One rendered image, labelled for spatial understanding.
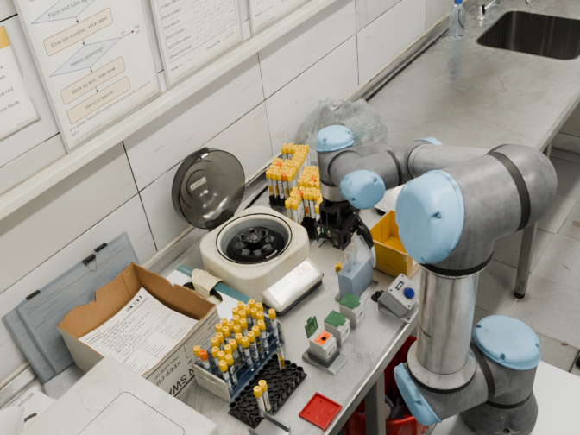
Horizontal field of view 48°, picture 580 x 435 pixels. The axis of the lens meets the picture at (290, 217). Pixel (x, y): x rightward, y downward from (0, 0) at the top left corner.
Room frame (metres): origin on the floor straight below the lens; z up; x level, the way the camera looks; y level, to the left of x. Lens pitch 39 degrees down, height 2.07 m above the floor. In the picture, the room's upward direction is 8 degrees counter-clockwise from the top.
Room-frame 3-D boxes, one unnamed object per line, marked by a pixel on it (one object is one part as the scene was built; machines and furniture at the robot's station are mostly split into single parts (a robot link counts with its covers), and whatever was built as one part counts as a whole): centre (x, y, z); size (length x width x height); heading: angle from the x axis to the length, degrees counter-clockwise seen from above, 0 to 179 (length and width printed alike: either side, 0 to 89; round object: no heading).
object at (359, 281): (1.16, -0.14, 0.92); 0.10 x 0.07 x 0.10; 141
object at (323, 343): (0.96, -0.03, 0.92); 0.05 x 0.04 x 0.06; 48
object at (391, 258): (1.25, -0.27, 0.93); 0.13 x 0.13 x 0.10; 46
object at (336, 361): (0.96, -0.03, 0.89); 0.09 x 0.05 x 0.04; 48
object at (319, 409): (0.82, -0.01, 0.88); 0.07 x 0.07 x 0.01; 49
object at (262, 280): (1.27, 0.09, 0.94); 0.30 x 0.24 x 0.12; 40
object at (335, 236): (1.11, -0.11, 1.17); 0.09 x 0.08 x 0.12; 141
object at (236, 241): (1.28, 0.10, 0.97); 0.15 x 0.15 x 0.07
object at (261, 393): (0.89, 0.10, 0.93); 0.17 x 0.09 x 0.11; 139
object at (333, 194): (1.12, -0.11, 1.25); 0.08 x 0.08 x 0.05
